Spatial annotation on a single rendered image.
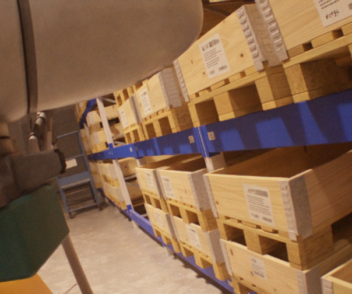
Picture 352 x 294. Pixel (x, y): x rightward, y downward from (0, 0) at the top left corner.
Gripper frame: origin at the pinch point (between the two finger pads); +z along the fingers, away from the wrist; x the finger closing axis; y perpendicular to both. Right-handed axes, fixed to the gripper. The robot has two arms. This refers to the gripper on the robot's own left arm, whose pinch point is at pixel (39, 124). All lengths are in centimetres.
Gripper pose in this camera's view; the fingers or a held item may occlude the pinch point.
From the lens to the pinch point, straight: 133.8
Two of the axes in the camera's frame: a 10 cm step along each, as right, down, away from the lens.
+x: -9.9, 0.0, -1.3
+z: -0.6, 8.7, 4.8
